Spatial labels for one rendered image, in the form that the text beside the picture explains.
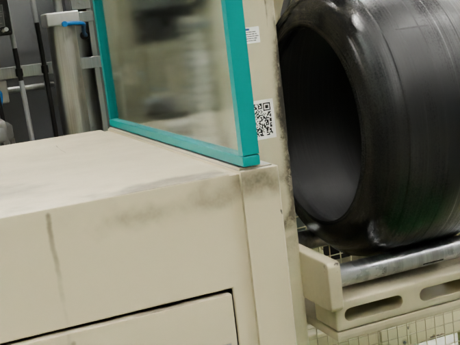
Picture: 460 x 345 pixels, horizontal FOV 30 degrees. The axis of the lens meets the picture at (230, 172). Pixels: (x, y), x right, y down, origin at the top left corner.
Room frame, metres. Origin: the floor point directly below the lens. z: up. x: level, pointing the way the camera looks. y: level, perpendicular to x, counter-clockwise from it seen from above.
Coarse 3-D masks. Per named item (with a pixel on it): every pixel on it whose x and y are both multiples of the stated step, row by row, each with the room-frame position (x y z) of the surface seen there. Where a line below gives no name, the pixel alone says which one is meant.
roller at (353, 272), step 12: (444, 240) 1.69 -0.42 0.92; (456, 240) 1.69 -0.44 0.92; (396, 252) 1.65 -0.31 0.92; (408, 252) 1.65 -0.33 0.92; (420, 252) 1.65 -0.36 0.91; (432, 252) 1.66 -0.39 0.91; (444, 252) 1.67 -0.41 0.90; (456, 252) 1.68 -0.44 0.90; (348, 264) 1.60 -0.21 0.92; (360, 264) 1.61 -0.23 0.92; (372, 264) 1.61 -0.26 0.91; (384, 264) 1.62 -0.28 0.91; (396, 264) 1.63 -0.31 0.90; (408, 264) 1.64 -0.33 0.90; (420, 264) 1.65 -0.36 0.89; (348, 276) 1.59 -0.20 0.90; (360, 276) 1.60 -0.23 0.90; (372, 276) 1.61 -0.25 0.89; (384, 276) 1.63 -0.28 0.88
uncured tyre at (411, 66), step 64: (320, 0) 1.70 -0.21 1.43; (384, 0) 1.63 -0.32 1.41; (448, 0) 1.66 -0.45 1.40; (320, 64) 2.04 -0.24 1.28; (384, 64) 1.54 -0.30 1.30; (448, 64) 1.55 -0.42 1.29; (320, 128) 2.06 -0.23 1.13; (384, 128) 1.52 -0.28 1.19; (448, 128) 1.53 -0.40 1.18; (320, 192) 1.97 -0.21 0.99; (384, 192) 1.54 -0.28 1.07; (448, 192) 1.56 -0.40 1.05
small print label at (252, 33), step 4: (248, 28) 1.62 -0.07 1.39; (252, 28) 1.62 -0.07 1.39; (256, 28) 1.62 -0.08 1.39; (248, 32) 1.62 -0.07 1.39; (252, 32) 1.62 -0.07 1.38; (256, 32) 1.62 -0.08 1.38; (248, 36) 1.62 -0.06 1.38; (252, 36) 1.62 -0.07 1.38; (256, 36) 1.62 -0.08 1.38; (248, 40) 1.62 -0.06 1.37; (252, 40) 1.62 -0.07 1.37; (256, 40) 1.62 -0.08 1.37
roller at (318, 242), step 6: (300, 234) 1.87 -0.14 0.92; (306, 234) 1.88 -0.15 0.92; (312, 234) 1.88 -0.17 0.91; (300, 240) 1.86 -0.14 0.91; (306, 240) 1.87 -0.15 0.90; (312, 240) 1.87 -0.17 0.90; (318, 240) 1.88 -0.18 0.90; (306, 246) 1.87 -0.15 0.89; (312, 246) 1.88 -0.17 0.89; (318, 246) 1.89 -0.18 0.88
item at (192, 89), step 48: (96, 0) 1.36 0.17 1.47; (144, 0) 1.13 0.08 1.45; (192, 0) 0.96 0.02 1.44; (240, 0) 0.86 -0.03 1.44; (144, 48) 1.16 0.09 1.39; (192, 48) 0.98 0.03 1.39; (240, 48) 0.86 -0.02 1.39; (144, 96) 1.18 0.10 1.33; (192, 96) 1.00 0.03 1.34; (240, 96) 0.86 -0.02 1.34; (192, 144) 1.00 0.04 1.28; (240, 144) 0.86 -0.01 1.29
